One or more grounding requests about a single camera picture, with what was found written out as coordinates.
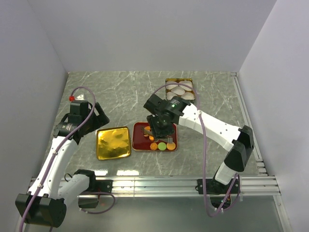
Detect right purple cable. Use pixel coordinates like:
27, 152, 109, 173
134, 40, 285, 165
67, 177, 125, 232
151, 84, 242, 218

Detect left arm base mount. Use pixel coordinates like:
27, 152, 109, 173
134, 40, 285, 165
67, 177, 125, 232
93, 179, 113, 193

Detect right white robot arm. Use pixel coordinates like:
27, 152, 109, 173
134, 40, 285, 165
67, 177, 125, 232
143, 94, 254, 194

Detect orange waffle round cookie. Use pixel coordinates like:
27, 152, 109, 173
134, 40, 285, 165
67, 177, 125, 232
166, 143, 176, 151

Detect orange swirl cookie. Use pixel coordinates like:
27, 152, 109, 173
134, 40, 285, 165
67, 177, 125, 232
150, 143, 158, 150

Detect aluminium mounting rail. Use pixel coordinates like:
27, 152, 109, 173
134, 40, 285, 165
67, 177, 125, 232
26, 175, 282, 198

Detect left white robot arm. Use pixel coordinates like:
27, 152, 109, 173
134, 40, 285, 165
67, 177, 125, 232
15, 96, 110, 231

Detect gold tin lid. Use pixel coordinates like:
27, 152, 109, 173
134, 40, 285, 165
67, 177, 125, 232
96, 127, 131, 160

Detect green cookie tin box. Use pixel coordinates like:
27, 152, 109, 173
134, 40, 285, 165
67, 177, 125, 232
165, 78, 196, 103

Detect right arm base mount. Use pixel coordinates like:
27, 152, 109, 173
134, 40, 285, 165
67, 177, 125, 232
197, 178, 241, 195

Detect lower green round cookie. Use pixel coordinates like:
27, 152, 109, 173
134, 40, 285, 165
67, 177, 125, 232
158, 142, 167, 151

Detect white paper cup liner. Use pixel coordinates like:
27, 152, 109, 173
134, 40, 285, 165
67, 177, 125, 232
179, 80, 193, 91
171, 86, 185, 96
166, 92, 177, 100
166, 81, 179, 89
181, 92, 195, 101

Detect red rectangular tray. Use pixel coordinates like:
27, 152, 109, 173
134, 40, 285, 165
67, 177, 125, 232
132, 122, 178, 152

